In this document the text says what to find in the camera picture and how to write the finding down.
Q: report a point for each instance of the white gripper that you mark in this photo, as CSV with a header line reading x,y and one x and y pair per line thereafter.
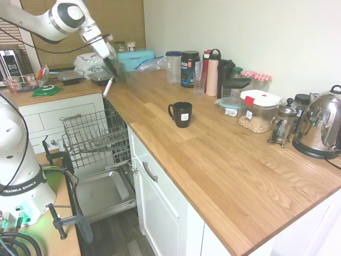
x,y
100,46

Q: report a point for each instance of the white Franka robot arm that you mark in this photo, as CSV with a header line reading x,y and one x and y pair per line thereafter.
x,y
16,160

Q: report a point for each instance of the stainless dishwasher door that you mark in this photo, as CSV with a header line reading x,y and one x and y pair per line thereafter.
x,y
101,192

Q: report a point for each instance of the black container with clear lid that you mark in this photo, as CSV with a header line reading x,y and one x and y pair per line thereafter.
x,y
69,78
99,79

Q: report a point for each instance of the dark green jar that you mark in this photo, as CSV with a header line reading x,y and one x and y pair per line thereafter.
x,y
119,47

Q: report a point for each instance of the white plastic shopping bag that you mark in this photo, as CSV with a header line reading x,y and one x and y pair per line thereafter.
x,y
88,65

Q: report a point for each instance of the teal box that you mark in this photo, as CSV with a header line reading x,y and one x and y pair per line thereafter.
x,y
136,57

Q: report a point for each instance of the clear zip bag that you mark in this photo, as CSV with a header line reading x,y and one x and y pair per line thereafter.
x,y
150,65

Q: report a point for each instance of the brown bamboo window blind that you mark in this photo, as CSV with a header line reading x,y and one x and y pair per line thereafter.
x,y
120,21

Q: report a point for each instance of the clear pitcher with blue lid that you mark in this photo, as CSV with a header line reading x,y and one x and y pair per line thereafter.
x,y
173,69

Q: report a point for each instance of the green round container lid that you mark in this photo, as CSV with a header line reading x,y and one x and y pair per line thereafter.
x,y
48,90

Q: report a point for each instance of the red snack bag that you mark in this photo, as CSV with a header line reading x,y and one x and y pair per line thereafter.
x,y
43,72

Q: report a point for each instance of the white kitchen cabinet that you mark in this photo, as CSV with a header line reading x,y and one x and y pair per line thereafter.
x,y
53,106
160,213

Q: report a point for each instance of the black Vega protein tub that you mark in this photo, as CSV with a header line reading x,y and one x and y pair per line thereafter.
x,y
189,70

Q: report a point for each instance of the black mug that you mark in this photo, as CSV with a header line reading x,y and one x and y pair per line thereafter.
x,y
183,114

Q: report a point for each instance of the clear drinking glass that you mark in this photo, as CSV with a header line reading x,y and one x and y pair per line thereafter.
x,y
199,85

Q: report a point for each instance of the silver cabinet knob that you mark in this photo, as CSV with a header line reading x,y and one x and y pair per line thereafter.
x,y
54,142
134,169

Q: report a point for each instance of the red water bottle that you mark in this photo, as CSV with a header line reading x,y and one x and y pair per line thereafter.
x,y
205,72

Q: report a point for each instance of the clear glass food container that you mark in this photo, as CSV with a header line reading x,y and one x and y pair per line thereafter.
x,y
14,84

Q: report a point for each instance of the silver microwave oven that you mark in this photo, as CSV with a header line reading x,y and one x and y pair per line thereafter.
x,y
10,64

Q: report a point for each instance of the pink water bottle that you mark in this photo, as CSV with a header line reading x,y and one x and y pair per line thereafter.
x,y
212,77

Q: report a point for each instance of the black table clamp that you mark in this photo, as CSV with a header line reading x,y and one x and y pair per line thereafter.
x,y
72,222
60,157

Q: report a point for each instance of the black shaker bottle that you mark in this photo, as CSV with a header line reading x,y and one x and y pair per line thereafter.
x,y
223,72

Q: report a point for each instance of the glass container with blue lid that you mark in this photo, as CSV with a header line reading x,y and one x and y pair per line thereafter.
x,y
229,106

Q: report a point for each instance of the clear canister with black lid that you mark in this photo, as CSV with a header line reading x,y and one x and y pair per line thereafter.
x,y
235,83

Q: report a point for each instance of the clear bottle with green lid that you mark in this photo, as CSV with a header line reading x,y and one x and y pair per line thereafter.
x,y
236,72

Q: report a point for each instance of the jar with red checkered lid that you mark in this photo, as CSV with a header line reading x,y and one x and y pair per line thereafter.
x,y
262,80
248,73

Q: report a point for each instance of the clear container with white lid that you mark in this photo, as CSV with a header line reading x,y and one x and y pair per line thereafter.
x,y
257,117

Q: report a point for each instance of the glass French press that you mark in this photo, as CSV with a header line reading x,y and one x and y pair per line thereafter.
x,y
283,125

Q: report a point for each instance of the jar with black lid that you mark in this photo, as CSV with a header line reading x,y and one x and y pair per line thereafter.
x,y
302,100

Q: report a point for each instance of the stainless steel electric kettle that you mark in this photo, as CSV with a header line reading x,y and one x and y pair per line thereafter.
x,y
319,122

